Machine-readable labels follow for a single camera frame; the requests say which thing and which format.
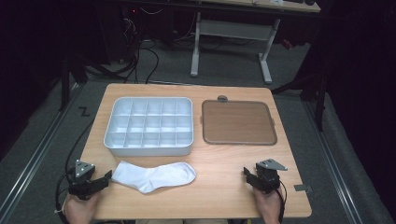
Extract bundle of black floor cables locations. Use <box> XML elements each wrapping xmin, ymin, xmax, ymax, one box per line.
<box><xmin>83</xmin><ymin>38</ymin><xmax>161</xmax><ymax>85</ymax></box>

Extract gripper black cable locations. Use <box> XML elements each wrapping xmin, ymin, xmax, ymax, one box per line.
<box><xmin>276</xmin><ymin>179</ymin><xmax>288</xmax><ymax>224</ymax></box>
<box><xmin>54</xmin><ymin>172</ymin><xmax>71</xmax><ymax>224</ymax></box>

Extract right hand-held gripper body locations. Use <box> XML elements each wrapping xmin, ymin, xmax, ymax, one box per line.
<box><xmin>250</xmin><ymin>159</ymin><xmax>289</xmax><ymax>194</ymax></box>

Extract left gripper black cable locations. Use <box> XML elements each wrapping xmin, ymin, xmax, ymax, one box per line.
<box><xmin>54</xmin><ymin>172</ymin><xmax>71</xmax><ymax>224</ymax></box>

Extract white sock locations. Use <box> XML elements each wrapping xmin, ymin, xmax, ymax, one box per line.
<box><xmin>110</xmin><ymin>160</ymin><xmax>197</xmax><ymax>195</ymax></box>

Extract brown box lid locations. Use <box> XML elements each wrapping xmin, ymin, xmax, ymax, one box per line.
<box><xmin>201</xmin><ymin>99</ymin><xmax>278</xmax><ymax>147</ymax></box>

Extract black metal stand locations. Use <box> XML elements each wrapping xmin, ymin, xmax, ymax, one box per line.
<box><xmin>58</xmin><ymin>50</ymin><xmax>92</xmax><ymax>112</ymax></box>
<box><xmin>270</xmin><ymin>69</ymin><xmax>330</xmax><ymax>133</ymax></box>

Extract wooden desk with white frame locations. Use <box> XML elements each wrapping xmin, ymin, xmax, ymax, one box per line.
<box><xmin>190</xmin><ymin>0</ymin><xmax>321</xmax><ymax>85</ymax></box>

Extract white divided storage box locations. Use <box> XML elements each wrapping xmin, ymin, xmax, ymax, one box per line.
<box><xmin>103</xmin><ymin>96</ymin><xmax>194</xmax><ymax>158</ymax></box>

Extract person's left hand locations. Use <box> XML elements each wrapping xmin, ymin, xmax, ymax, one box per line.
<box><xmin>64</xmin><ymin>189</ymin><xmax>103</xmax><ymax>224</ymax></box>

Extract black floor cable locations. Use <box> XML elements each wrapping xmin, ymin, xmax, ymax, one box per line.
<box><xmin>64</xmin><ymin>119</ymin><xmax>95</xmax><ymax>175</ymax></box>

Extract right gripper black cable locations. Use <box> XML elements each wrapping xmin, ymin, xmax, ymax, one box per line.
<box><xmin>276</xmin><ymin>179</ymin><xmax>288</xmax><ymax>224</ymax></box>

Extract metal floor rail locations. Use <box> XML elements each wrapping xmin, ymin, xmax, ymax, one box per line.
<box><xmin>0</xmin><ymin>83</ymin><xmax>82</xmax><ymax>217</ymax></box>
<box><xmin>302</xmin><ymin>101</ymin><xmax>364</xmax><ymax>224</ymax></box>

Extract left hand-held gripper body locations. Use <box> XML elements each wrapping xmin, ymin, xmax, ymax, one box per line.
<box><xmin>66</xmin><ymin>159</ymin><xmax>106</xmax><ymax>201</ymax></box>

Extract person's right hand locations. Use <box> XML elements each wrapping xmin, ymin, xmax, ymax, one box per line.
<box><xmin>252</xmin><ymin>185</ymin><xmax>283</xmax><ymax>224</ymax></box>

